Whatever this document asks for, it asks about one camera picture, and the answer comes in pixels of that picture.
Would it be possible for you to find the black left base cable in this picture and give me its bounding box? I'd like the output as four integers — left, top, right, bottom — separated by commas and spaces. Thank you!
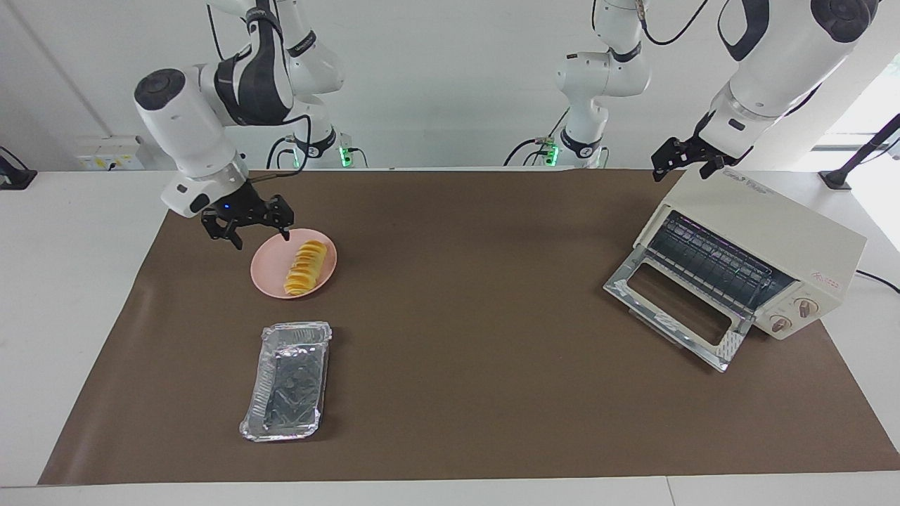
503, 105, 572, 168

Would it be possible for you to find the white wall socket box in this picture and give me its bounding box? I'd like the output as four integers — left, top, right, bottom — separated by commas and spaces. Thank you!
76, 137, 145, 171

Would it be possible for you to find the black oven power cord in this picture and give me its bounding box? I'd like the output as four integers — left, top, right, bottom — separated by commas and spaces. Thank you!
854, 269, 900, 294

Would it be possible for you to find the black base cable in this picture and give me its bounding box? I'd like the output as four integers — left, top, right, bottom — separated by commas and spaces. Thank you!
266, 136, 297, 169
503, 105, 572, 168

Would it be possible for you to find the aluminium foil tray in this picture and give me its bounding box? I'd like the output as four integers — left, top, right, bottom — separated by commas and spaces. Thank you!
239, 321, 333, 443

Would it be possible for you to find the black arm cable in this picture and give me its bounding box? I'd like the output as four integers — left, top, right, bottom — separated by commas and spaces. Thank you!
633, 0, 712, 47
239, 112, 314, 188

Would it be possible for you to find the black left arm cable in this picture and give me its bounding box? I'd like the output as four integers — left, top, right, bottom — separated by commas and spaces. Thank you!
633, 0, 712, 47

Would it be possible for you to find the black clamp mount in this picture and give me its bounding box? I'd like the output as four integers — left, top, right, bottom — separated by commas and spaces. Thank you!
0, 146, 37, 191

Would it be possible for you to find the brown table mat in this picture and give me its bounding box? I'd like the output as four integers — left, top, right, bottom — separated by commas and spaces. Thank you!
39, 169, 900, 486

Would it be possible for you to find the black camera stand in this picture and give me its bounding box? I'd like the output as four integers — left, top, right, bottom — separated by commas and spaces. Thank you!
819, 112, 900, 191

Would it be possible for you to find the cream toaster oven body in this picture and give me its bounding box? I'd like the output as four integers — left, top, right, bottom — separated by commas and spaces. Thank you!
633, 169, 867, 342

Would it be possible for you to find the oven wire rack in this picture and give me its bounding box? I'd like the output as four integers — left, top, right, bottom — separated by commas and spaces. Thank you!
647, 211, 795, 318

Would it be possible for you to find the black right base cable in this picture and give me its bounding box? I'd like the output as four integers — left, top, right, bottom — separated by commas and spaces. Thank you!
266, 136, 297, 169

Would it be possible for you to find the golden ridged bread loaf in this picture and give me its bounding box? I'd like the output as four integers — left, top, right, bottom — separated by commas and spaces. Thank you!
283, 240, 330, 297

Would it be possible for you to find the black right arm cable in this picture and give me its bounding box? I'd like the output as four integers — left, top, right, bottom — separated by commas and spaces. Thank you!
239, 112, 314, 188

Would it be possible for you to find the glass oven door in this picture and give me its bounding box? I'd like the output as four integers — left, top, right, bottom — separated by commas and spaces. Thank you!
603, 246, 757, 372

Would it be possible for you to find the pink round plate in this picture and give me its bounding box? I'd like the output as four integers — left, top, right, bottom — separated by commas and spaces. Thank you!
250, 228, 338, 300

